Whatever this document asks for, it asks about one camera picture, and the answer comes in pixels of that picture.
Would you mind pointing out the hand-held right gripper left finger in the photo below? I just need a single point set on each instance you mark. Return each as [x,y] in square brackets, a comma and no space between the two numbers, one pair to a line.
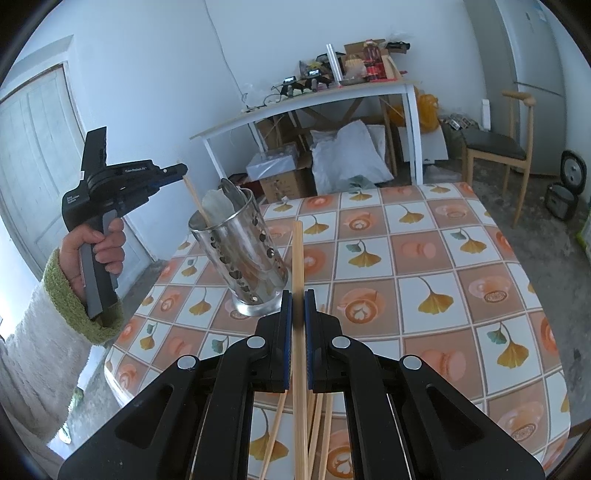
[287,344]

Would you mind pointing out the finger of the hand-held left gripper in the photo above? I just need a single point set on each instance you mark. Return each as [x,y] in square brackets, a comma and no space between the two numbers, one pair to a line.
[171,170]
[159,183]

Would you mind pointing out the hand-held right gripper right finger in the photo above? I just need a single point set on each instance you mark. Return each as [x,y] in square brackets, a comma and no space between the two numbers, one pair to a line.
[310,344]

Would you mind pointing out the white ceramic spoon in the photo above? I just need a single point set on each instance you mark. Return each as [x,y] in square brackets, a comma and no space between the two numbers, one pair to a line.
[217,207]

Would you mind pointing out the perforated metal utensil holder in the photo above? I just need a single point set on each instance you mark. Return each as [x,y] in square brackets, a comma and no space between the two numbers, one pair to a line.
[244,263]

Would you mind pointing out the person's left forearm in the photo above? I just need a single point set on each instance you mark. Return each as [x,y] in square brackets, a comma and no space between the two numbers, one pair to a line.
[37,350]

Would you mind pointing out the person's left hand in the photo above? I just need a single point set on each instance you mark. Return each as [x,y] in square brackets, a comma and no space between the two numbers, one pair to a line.
[71,258]

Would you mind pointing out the white door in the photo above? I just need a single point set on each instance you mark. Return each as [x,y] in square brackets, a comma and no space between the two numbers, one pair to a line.
[41,157]

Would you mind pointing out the cardboard box under table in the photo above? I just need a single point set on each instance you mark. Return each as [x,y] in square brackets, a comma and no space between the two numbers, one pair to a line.
[272,161]

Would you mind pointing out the large cardboard box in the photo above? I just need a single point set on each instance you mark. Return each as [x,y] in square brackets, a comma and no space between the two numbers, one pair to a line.
[274,131]

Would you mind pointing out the patterned tablecloth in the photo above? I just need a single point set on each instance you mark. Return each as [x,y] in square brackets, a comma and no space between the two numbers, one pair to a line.
[406,277]

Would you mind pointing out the black electronic device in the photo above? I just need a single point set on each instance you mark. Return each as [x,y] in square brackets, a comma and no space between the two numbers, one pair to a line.
[290,85]
[317,78]

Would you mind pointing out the white table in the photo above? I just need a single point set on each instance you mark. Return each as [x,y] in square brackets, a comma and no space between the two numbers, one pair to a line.
[323,99]

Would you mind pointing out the white plastic bag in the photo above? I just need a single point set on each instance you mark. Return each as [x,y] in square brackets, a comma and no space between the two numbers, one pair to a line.
[346,157]

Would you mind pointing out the clear plastic tube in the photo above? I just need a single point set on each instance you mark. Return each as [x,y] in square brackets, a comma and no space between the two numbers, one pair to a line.
[334,64]

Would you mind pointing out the beige snack bag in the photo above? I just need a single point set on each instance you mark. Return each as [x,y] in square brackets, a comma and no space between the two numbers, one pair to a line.
[355,69]

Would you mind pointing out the open cardboard box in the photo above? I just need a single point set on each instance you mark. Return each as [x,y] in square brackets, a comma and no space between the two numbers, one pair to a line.
[355,47]

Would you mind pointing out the red bottle pack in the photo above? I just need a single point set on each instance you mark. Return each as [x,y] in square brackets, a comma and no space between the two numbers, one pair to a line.
[375,62]

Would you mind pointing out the white flat panel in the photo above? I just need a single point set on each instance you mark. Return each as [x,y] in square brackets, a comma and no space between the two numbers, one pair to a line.
[425,143]

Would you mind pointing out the black tool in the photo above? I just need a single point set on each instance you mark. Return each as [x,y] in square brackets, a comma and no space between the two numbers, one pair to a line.
[398,45]

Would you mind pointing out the yellow plastic bag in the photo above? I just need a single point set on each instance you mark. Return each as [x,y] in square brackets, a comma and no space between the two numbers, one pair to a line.
[427,113]

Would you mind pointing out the wooden chair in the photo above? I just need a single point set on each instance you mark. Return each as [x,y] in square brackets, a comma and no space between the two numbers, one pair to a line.
[496,147]

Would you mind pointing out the white upright device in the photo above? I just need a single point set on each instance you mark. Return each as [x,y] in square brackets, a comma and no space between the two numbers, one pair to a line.
[485,114]

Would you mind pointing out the rice cooker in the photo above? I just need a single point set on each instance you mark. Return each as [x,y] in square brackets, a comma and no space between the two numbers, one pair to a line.
[561,198]

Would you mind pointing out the grey refrigerator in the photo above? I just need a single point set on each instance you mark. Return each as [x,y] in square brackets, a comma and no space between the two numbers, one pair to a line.
[535,69]

